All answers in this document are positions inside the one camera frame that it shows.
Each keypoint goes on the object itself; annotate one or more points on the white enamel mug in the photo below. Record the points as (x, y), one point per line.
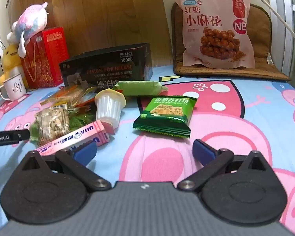
(14, 87)

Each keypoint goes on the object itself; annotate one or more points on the dark green cracker packet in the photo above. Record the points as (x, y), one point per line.
(167, 115)

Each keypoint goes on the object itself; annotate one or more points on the white window frame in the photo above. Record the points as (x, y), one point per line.
(287, 9)

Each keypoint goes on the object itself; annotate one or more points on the cartoon printed bed sheet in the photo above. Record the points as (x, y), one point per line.
(248, 118)

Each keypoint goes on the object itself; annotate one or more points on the orange clear snack wrapper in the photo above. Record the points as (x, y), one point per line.
(68, 94)

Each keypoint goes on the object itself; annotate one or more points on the pink blue plush toy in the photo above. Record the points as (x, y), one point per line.
(30, 24)

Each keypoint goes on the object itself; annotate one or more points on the wooden board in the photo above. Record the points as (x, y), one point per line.
(100, 12)

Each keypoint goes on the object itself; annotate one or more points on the clear yellow-edged candy packet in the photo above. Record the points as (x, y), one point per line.
(51, 124)

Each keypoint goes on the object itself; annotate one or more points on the light green wrapped snack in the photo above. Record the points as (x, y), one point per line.
(137, 88)

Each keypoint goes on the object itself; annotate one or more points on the yellow plush toy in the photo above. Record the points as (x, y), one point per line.
(11, 59)

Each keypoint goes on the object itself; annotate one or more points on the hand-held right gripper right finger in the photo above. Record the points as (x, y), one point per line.
(204, 152)

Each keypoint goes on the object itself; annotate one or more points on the pink candy box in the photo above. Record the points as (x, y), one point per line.
(86, 134)

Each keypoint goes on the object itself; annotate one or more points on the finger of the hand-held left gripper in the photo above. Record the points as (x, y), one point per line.
(21, 135)

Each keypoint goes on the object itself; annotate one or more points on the large pink snack bag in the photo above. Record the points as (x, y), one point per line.
(211, 24)

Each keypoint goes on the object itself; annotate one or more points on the black cardboard box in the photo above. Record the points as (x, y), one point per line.
(105, 66)

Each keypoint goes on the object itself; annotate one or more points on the white jelly cup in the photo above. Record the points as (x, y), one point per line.
(108, 107)

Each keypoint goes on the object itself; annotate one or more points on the brown seat cushion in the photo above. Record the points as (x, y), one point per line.
(263, 41)

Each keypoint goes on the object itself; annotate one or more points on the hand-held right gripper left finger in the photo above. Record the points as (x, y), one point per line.
(84, 151)

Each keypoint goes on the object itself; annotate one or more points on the red gift box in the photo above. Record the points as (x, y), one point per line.
(48, 59)

